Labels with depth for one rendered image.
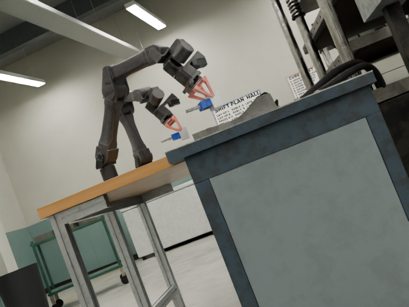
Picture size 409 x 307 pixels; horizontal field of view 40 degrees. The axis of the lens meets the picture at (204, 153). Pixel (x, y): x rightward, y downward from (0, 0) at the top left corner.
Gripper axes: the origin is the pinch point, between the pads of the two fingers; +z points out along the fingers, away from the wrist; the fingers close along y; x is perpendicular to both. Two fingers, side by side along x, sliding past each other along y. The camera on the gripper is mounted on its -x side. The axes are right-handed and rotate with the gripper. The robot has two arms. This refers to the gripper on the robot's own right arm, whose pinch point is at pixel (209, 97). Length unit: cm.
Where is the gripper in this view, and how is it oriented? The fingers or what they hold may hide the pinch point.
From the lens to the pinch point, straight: 204.2
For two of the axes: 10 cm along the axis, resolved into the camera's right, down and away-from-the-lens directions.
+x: -5.7, 7.5, -3.5
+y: -2.7, 2.3, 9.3
